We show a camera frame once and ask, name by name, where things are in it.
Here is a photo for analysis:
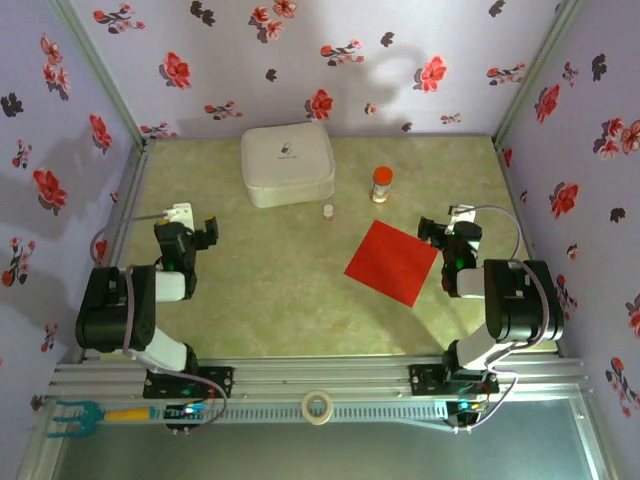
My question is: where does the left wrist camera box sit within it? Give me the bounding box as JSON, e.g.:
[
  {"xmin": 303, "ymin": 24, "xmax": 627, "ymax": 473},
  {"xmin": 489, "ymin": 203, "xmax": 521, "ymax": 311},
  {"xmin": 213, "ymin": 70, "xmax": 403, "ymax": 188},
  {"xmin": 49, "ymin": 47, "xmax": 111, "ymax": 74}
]
[{"xmin": 162, "ymin": 202, "xmax": 194, "ymax": 227}]

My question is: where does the white tape roll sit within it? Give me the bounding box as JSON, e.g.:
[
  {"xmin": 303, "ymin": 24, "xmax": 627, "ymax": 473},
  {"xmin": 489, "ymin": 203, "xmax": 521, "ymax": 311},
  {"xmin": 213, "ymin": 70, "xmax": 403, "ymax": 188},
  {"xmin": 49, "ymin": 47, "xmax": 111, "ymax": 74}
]
[{"xmin": 301, "ymin": 390, "xmax": 334, "ymax": 426}]

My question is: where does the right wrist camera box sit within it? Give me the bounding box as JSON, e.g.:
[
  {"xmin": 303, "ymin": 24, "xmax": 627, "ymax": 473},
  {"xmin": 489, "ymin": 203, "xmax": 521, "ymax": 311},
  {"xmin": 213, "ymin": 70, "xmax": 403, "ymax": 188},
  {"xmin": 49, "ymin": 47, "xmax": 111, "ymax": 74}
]
[{"xmin": 447, "ymin": 203, "xmax": 475, "ymax": 225}]

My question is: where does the white zipper case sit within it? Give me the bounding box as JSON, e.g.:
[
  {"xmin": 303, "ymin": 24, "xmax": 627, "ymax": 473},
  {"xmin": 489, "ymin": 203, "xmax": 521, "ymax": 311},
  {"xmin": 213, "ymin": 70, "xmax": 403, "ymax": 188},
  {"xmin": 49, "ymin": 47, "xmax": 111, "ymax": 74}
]
[{"xmin": 240, "ymin": 122, "xmax": 337, "ymax": 209}]

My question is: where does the grey slotted cable duct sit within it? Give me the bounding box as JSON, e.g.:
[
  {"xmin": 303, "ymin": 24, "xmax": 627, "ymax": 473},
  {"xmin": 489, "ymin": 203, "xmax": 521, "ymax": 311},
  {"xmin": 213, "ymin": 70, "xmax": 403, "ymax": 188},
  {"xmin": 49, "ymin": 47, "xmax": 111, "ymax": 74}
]
[{"xmin": 159, "ymin": 402, "xmax": 451, "ymax": 425}]

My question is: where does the red square paper sheet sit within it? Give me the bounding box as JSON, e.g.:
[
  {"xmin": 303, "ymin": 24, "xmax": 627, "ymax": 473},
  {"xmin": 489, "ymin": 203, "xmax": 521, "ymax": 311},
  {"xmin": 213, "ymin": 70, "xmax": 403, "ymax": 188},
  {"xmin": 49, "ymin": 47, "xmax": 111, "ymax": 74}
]
[{"xmin": 343, "ymin": 220, "xmax": 440, "ymax": 308}]

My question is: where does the black controller board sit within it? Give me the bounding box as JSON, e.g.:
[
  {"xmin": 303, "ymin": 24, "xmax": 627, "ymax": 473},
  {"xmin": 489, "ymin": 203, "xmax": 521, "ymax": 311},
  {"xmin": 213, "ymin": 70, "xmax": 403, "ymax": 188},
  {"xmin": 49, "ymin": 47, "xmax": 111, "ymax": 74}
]
[
  {"xmin": 163, "ymin": 402, "xmax": 211, "ymax": 437},
  {"xmin": 446, "ymin": 398, "xmax": 489, "ymax": 434}
]

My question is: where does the orange cap pill bottle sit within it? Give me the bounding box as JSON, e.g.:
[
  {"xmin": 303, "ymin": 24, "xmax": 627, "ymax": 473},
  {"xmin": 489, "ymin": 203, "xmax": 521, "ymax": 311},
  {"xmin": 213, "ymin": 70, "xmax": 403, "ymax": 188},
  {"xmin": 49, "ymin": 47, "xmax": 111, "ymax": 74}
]
[{"xmin": 370, "ymin": 166, "xmax": 395, "ymax": 205}]

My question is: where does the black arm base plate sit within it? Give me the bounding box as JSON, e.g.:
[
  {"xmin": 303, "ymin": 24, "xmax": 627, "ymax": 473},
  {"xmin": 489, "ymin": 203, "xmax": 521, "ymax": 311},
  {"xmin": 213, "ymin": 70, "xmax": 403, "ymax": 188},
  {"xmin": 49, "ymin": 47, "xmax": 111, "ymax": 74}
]
[
  {"xmin": 143, "ymin": 365, "xmax": 236, "ymax": 400},
  {"xmin": 408, "ymin": 363, "xmax": 500, "ymax": 396}
]

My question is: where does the aluminium mounting rail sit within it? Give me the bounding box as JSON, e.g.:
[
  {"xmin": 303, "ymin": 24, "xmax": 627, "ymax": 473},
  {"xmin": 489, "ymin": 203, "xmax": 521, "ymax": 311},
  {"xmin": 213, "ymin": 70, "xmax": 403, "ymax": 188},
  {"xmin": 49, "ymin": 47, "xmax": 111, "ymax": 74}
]
[{"xmin": 47, "ymin": 354, "xmax": 594, "ymax": 404}]

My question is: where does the aluminium side rail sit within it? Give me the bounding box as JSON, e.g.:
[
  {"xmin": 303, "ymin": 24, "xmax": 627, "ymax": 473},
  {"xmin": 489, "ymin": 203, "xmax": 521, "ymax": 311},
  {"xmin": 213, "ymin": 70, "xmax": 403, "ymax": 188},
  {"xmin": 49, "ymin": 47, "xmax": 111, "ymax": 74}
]
[{"xmin": 74, "ymin": 139, "xmax": 157, "ymax": 364}]

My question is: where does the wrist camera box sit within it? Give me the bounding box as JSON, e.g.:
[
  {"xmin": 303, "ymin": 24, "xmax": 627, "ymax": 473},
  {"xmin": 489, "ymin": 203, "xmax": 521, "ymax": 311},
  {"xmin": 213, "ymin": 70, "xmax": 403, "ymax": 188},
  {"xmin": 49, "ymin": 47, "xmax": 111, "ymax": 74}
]
[
  {"xmin": 162, "ymin": 202, "xmax": 194, "ymax": 227},
  {"xmin": 447, "ymin": 203, "xmax": 475, "ymax": 225}
]

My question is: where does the grey left arm cable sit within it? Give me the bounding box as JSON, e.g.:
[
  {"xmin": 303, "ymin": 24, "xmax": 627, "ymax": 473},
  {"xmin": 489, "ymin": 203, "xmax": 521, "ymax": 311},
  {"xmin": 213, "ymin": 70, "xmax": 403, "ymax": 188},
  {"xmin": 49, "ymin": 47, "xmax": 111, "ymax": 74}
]
[{"xmin": 91, "ymin": 212, "xmax": 229, "ymax": 427}]

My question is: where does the aluminium frame post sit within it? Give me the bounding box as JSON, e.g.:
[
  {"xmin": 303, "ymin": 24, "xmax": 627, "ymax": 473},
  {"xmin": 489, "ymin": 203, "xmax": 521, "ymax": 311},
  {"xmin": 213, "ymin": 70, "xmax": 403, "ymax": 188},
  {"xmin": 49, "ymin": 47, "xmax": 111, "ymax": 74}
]
[
  {"xmin": 47, "ymin": 0, "xmax": 154, "ymax": 149},
  {"xmin": 492, "ymin": 0, "xmax": 585, "ymax": 146}
]

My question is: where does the teal rake yellow handle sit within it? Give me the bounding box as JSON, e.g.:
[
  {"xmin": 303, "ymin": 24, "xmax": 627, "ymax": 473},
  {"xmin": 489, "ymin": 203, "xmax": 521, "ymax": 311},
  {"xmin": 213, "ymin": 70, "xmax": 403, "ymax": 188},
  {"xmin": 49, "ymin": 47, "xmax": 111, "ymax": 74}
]
[{"xmin": 47, "ymin": 399, "xmax": 161, "ymax": 440}]

